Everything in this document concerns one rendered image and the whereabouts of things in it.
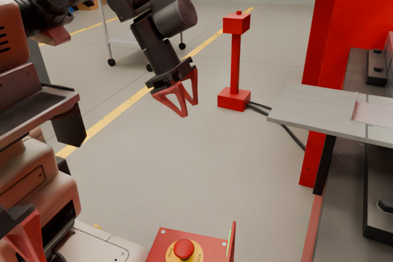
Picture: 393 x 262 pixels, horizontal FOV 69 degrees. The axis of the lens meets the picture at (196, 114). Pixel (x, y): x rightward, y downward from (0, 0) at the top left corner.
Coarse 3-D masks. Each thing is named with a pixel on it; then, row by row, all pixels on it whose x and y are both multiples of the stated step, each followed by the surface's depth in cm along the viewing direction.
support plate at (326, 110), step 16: (288, 96) 63; (304, 96) 62; (320, 96) 62; (336, 96) 62; (352, 96) 62; (368, 96) 61; (272, 112) 57; (288, 112) 57; (304, 112) 57; (320, 112) 56; (336, 112) 56; (304, 128) 53; (320, 128) 52; (336, 128) 52; (352, 128) 51; (368, 128) 51; (384, 128) 51; (384, 144) 48
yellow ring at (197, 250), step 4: (192, 240) 58; (172, 244) 57; (196, 244) 57; (168, 248) 56; (172, 248) 56; (196, 248) 56; (200, 248) 56; (168, 252) 56; (172, 252) 56; (196, 252) 56; (200, 252) 55; (168, 256) 55; (172, 256) 55; (176, 256) 55; (192, 256) 55; (196, 256) 55; (200, 256) 55; (168, 260) 54; (172, 260) 54; (176, 260) 54; (180, 260) 54; (188, 260) 54; (192, 260) 54; (196, 260) 54; (200, 260) 54
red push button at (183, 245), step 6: (180, 240) 55; (186, 240) 55; (174, 246) 54; (180, 246) 54; (186, 246) 54; (192, 246) 54; (174, 252) 53; (180, 252) 53; (186, 252) 53; (192, 252) 53; (180, 258) 54; (186, 258) 54
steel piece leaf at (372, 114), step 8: (360, 104) 58; (368, 104) 58; (352, 112) 53; (360, 112) 56; (368, 112) 55; (376, 112) 55; (384, 112) 55; (392, 112) 55; (360, 120) 53; (368, 120) 53; (376, 120) 53; (384, 120) 53; (392, 120) 53; (392, 128) 51
